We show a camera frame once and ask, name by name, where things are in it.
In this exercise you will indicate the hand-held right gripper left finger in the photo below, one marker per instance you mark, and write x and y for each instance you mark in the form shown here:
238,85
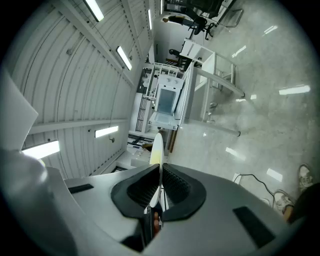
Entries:
135,192

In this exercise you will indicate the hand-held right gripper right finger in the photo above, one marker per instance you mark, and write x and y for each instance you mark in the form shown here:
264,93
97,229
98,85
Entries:
182,192

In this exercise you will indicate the white and yellow item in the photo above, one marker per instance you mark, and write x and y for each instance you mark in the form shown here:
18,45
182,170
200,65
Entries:
157,147

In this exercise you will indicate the white microwave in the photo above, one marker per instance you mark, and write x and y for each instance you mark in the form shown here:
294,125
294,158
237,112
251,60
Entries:
170,82

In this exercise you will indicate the person's right hand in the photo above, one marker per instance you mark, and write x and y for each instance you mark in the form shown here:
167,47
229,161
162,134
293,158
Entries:
157,223

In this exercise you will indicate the round ceiling sensor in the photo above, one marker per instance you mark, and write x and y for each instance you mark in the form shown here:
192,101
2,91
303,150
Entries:
130,58
112,140

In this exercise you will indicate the long ceiling light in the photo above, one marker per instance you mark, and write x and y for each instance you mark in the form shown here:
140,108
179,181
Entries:
124,58
161,6
41,149
106,131
149,19
94,10

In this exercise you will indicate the black metal railing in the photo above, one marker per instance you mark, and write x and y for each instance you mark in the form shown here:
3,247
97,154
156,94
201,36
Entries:
141,112

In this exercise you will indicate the white table with black lines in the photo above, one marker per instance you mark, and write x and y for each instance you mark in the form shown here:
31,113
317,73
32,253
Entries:
188,100

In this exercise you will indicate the person's left leg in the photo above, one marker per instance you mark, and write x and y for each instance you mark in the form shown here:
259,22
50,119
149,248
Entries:
288,212

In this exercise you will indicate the person's right white shoe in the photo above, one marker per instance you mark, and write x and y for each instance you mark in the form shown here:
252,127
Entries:
305,177

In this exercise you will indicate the wooden stool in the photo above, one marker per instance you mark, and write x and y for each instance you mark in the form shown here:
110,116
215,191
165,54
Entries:
172,60

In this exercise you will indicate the white open shelf unit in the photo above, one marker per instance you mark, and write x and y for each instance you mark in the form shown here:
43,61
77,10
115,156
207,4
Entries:
195,48

